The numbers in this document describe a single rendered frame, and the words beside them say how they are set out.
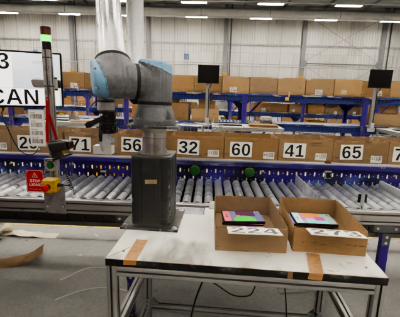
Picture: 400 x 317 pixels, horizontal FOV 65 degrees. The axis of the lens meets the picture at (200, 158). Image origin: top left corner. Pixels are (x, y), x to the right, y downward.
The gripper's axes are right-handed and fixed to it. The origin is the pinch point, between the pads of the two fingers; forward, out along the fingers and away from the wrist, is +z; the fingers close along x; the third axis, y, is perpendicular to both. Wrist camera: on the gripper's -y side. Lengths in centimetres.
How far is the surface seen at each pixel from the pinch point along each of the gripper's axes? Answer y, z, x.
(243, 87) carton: 126, -47, 511
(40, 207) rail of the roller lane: -37, 36, -1
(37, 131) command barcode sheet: -35.1, -7.7, -1.1
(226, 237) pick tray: 65, 24, -52
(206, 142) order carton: 55, 4, 59
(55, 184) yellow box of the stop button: -24.4, 19.8, -6.2
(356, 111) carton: 558, 10, 927
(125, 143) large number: -4, 7, 59
